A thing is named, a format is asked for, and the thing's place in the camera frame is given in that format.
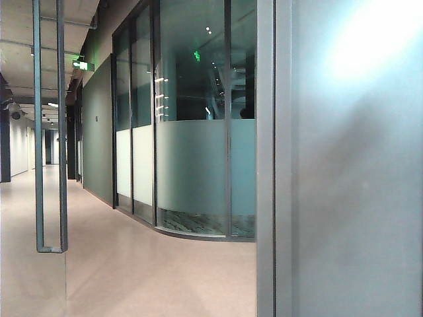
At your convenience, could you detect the grey ceiling pipe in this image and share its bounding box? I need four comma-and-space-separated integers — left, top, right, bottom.
39, 15, 97, 30

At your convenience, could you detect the curved frosted glass partition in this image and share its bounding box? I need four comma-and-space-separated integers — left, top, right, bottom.
110, 0, 257, 244

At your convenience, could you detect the frameless glass door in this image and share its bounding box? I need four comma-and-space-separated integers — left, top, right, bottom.
0, 0, 67, 317

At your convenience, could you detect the white security camera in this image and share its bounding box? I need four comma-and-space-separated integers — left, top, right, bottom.
2, 101, 28, 121

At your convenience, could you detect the green illuminated exit sign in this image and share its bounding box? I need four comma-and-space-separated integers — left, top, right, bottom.
72, 57, 96, 73

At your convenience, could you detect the grey metal door frame post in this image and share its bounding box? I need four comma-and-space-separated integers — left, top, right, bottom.
256, 0, 293, 317

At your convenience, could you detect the dark metal door pull handle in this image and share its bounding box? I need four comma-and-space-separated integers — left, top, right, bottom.
32, 0, 69, 254

